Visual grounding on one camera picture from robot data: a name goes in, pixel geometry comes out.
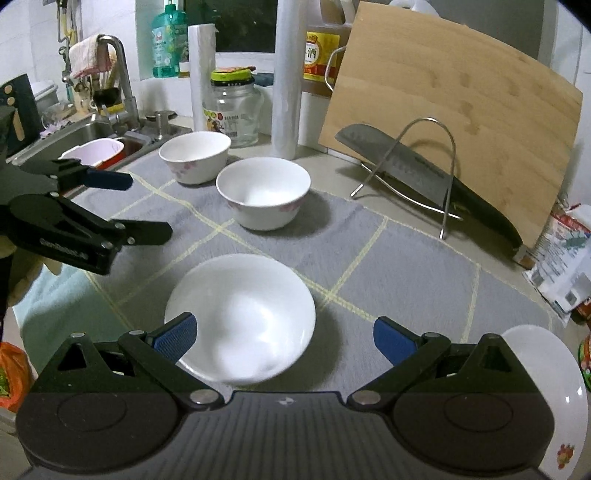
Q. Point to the white plate fruit print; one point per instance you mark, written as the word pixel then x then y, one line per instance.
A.
pixel 549 397

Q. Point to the steel sink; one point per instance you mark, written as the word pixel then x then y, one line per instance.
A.
pixel 78 131

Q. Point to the metal sink fitting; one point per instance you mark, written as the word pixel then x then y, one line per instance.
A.
pixel 161 124

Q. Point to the glass jar green lid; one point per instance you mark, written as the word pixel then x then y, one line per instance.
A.
pixel 233 115

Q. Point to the orange plastic bag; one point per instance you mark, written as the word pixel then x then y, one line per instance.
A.
pixel 14 369

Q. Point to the plain white bowl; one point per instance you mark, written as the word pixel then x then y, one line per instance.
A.
pixel 249 314

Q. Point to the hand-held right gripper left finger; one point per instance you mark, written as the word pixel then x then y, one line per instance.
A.
pixel 178 337

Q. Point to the red and white basin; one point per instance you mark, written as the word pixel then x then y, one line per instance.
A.
pixel 99 150

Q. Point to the cooking oil jug yellow label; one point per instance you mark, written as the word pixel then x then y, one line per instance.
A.
pixel 318 50

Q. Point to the white printed packet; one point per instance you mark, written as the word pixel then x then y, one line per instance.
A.
pixel 561 295

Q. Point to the wooden cutting board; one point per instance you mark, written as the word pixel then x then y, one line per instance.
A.
pixel 438 83

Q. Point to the pink white cloth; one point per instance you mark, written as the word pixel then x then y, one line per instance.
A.
pixel 87 55

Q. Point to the black kitchen knife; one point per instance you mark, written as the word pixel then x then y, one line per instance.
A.
pixel 397 157

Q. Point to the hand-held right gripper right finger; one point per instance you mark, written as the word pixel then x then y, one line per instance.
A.
pixel 392 341

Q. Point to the red green printed packet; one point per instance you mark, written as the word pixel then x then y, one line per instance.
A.
pixel 570 235

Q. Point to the white floral bowl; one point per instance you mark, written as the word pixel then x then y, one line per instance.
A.
pixel 194 152
pixel 263 184

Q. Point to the metal faucet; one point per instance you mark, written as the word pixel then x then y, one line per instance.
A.
pixel 127 87

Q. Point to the grey teal patterned mat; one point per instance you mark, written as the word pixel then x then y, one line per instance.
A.
pixel 392 277

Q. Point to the green dish soap bottle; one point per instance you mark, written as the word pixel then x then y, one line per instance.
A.
pixel 168 46

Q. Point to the tall plastic wrap roll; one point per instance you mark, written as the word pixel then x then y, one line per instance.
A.
pixel 287 83

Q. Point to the short plastic wrap roll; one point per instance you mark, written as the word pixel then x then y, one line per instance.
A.
pixel 201 78

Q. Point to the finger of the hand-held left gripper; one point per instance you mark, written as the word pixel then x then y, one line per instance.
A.
pixel 111 180
pixel 147 233

